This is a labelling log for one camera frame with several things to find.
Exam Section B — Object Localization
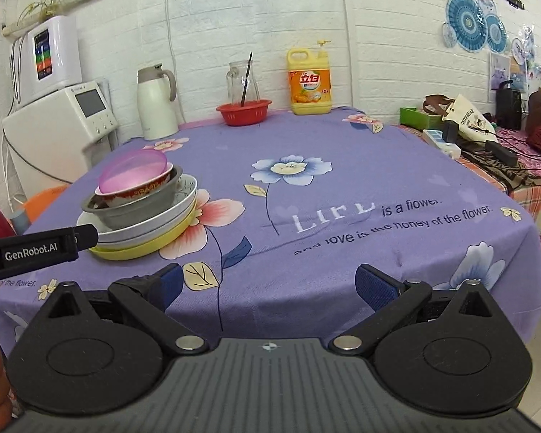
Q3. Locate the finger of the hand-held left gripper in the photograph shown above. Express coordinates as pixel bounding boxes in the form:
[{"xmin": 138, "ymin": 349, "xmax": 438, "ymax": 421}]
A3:
[{"xmin": 73, "ymin": 224, "xmax": 100, "ymax": 250}]

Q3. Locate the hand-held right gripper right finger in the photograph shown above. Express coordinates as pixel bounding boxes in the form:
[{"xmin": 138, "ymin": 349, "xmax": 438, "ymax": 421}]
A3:
[{"xmin": 327, "ymin": 263, "xmax": 501, "ymax": 357}]

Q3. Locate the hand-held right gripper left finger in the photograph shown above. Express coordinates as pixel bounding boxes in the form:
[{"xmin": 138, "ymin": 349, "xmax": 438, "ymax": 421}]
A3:
[{"xmin": 38, "ymin": 262, "xmax": 210, "ymax": 355}]

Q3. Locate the yellow plate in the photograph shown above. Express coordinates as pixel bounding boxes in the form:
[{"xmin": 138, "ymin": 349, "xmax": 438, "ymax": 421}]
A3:
[{"xmin": 88, "ymin": 210, "xmax": 198, "ymax": 261}]

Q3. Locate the stainless steel bowl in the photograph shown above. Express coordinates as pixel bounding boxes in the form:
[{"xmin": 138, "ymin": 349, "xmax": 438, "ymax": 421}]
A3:
[{"xmin": 81, "ymin": 167, "xmax": 183, "ymax": 231}]

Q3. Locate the white bowl with red pattern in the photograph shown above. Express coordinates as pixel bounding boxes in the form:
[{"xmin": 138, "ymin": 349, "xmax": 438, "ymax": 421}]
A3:
[{"xmin": 94, "ymin": 162, "xmax": 174, "ymax": 208}]

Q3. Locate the pink plastic bowl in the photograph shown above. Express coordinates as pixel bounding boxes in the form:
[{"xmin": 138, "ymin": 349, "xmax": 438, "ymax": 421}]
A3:
[{"xmin": 98, "ymin": 149, "xmax": 168, "ymax": 194}]

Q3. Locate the deep white patterned plate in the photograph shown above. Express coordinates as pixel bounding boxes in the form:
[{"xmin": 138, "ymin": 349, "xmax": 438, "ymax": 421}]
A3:
[{"xmin": 97, "ymin": 174, "xmax": 198, "ymax": 235}]

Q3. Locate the orange stool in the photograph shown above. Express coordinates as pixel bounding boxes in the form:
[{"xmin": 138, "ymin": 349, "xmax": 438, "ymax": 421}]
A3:
[{"xmin": 24, "ymin": 184, "xmax": 70, "ymax": 224}]

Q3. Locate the white appliance with screen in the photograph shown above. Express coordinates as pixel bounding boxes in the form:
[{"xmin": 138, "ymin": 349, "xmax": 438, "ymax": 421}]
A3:
[{"xmin": 2, "ymin": 79, "xmax": 120, "ymax": 199}]

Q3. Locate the purple floral tablecloth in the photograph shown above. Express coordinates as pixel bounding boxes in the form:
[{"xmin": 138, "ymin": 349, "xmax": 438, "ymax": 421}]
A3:
[{"xmin": 0, "ymin": 107, "xmax": 541, "ymax": 371}]

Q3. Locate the white thermos jug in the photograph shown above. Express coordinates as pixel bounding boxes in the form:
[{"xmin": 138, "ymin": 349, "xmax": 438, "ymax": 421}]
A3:
[{"xmin": 136, "ymin": 64, "xmax": 180, "ymax": 141}]

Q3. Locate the white power strip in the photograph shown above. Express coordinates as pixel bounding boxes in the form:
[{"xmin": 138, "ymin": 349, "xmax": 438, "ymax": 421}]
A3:
[{"xmin": 421, "ymin": 128, "xmax": 463, "ymax": 158}]

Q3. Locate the green box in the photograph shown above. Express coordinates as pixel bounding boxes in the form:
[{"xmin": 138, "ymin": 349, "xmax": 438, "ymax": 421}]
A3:
[{"xmin": 399, "ymin": 106, "xmax": 445, "ymax": 131}]

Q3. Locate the patterned side table cloth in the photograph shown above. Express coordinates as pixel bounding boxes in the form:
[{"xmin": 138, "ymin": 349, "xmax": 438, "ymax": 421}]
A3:
[{"xmin": 397, "ymin": 124, "xmax": 541, "ymax": 253}]

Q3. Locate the red plastic basket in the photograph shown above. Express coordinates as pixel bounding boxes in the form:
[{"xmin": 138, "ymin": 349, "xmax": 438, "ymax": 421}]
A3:
[{"xmin": 215, "ymin": 98, "xmax": 272, "ymax": 127}]

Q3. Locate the long black device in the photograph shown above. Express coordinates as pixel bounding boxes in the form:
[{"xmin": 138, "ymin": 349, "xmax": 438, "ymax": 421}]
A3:
[{"xmin": 484, "ymin": 140, "xmax": 519, "ymax": 166}]

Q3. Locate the white water purifier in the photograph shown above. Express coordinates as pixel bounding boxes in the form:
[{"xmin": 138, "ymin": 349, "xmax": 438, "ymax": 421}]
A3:
[{"xmin": 11, "ymin": 15, "xmax": 84, "ymax": 108}]

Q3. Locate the white tote bag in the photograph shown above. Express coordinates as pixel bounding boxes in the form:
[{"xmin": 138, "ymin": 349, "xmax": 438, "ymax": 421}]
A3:
[{"xmin": 442, "ymin": 95, "xmax": 497, "ymax": 141}]

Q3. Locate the glass pitcher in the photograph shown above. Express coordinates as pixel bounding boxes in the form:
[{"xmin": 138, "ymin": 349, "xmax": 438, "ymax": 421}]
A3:
[{"xmin": 226, "ymin": 61, "xmax": 260, "ymax": 105}]

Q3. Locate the yellow detergent bottle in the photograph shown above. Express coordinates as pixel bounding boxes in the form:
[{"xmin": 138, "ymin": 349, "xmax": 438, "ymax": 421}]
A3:
[{"xmin": 287, "ymin": 40, "xmax": 333, "ymax": 115}]

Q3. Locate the black stirring stick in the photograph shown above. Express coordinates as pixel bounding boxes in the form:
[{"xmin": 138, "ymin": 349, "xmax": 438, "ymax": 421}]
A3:
[{"xmin": 240, "ymin": 52, "xmax": 253, "ymax": 105}]

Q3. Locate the black speaker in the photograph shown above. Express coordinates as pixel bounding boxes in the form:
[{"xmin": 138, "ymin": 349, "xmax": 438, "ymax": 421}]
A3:
[{"xmin": 496, "ymin": 80, "xmax": 524, "ymax": 131}]

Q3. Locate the large blue paper fan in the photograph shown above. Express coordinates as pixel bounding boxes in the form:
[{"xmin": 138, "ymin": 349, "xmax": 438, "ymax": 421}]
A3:
[{"xmin": 446, "ymin": 0, "xmax": 488, "ymax": 53}]

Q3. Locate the medium blue paper fan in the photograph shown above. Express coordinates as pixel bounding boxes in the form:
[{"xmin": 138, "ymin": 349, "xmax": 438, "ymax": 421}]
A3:
[{"xmin": 484, "ymin": 13, "xmax": 509, "ymax": 53}]

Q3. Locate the white wall cable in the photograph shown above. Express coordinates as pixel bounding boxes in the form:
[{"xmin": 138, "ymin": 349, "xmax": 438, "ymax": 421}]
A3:
[{"xmin": 161, "ymin": 0, "xmax": 184, "ymax": 122}]

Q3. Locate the wall poster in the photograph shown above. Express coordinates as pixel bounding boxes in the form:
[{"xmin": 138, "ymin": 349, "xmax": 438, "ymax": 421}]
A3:
[{"xmin": 489, "ymin": 52, "xmax": 511, "ymax": 102}]

